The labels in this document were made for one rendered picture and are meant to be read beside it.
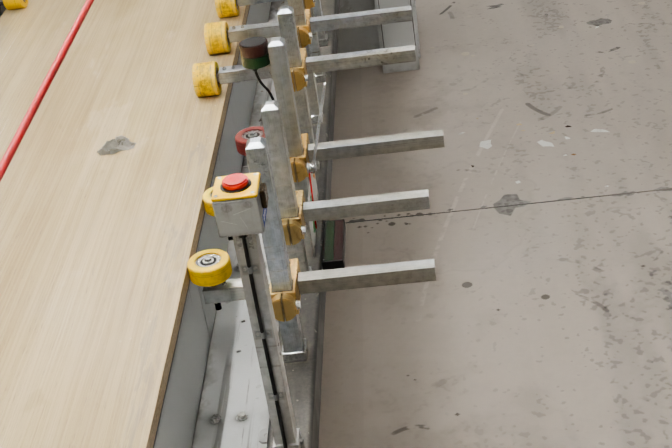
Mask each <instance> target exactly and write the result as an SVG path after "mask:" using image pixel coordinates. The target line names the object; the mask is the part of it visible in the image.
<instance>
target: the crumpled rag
mask: <svg viewBox="0 0 672 448"><path fill-rule="evenodd" d="M135 144H137V143H135V142H131V141H129V138H127V137H125V136H122V135H120V136H116V137H115V139H112V140H110V141H106V143H105V144H104V145H103V146H102V148H100V149H99V150H98V151H97V153H99V155H100V156H101V155H106V154H107V155H109V154H111V155H112V154H113V153H114V154H115V153H117V152H118V151H122V150H123V151H124V150H129V149H133V148H134V147H135Z"/></svg>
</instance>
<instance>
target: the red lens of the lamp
mask: <svg viewBox="0 0 672 448"><path fill-rule="evenodd" d="M263 38H265V37H263ZM265 39H266V38H265ZM242 41H243V40H242ZM242 41H241V42H242ZM241 42H240V43H241ZM240 43H239V48H240V54H241V56H242V57H244V58H257V57H261V56H263V55H265V54H267V53H268V48H267V47H268V41H267V39H266V42H265V43H264V44H262V45H261V46H258V47H254V48H245V47H242V46H241V45H240Z"/></svg>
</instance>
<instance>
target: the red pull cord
mask: <svg viewBox="0 0 672 448"><path fill-rule="evenodd" d="M93 2H94V0H86V2H85V3H84V5H83V7H82V9H81V11H80V13H79V15H78V17H77V18H76V20H75V22H74V24H73V26H72V28H71V30H70V32H69V34H68V35H67V37H66V39H65V41H64V43H63V45H62V47H61V49H60V50H59V52H58V54H57V56H56V58H55V60H54V62H53V64H52V65H51V67H50V69H49V71H48V73H47V75H46V77H45V79H44V80H43V82H42V84H41V86H40V88H39V90H38V92H37V94H36V96H35V97H34V99H33V101H32V103H31V105H30V107H29V109H28V111H27V112H26V114H25V116H24V118H23V120H22V122H21V124H20V126H19V127H18V129H17V131H16V133H15V135H14V137H13V139H12V141H11V143H10V144H9V146H8V148H7V150H6V152H5V154H4V156H3V158H2V159H1V161H0V181H1V180H2V178H3V176H4V174H5V172H6V170H7V168H8V166H9V164H10V162H11V160H12V158H13V156H14V154H15V152H16V151H17V149H18V147H19V145H20V143H21V141H22V139H23V137H24V135H25V133H26V131H27V129H28V127H29V125H30V123H31V122H32V120H33V118H34V116H35V114H36V112H37V110H38V108H39V106H40V104H41V102H42V100H43V98H44V96H45V94H46V93H47V91H48V89H49V87H50V85H51V83H52V81H53V79H54V77H55V75H56V73H57V71H58V69H59V67H60V65H61V63H62V62H63V60H64V58H65V56H66V54H67V52H68V50H69V48H70V46H71V44H72V42H73V40H74V38H75V36H76V34H77V33H78V31H79V29H80V27H81V25H82V23H83V21H84V19H85V17H86V15H87V13H88V11H89V9H90V7H91V5H92V4H93Z"/></svg>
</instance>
